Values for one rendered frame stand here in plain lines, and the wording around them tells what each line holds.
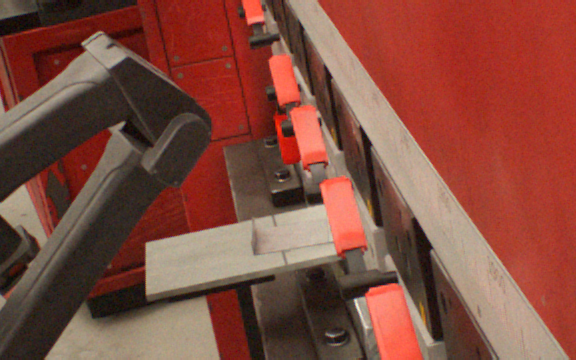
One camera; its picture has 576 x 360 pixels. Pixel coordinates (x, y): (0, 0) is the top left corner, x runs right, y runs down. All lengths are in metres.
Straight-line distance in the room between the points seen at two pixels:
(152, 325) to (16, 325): 2.70
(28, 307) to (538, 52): 0.88
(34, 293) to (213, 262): 0.47
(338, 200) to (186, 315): 3.03
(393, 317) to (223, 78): 1.78
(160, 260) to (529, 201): 1.26
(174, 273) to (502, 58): 1.21
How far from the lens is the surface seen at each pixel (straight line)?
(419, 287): 0.80
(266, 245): 1.66
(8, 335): 1.24
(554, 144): 0.41
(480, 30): 0.49
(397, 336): 0.73
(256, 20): 1.67
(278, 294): 1.82
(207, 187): 2.55
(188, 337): 3.79
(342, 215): 0.91
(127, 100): 1.16
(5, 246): 1.61
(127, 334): 3.91
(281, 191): 2.14
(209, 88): 2.49
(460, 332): 0.68
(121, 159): 1.20
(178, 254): 1.70
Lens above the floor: 1.63
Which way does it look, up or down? 20 degrees down
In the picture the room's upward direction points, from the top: 11 degrees counter-clockwise
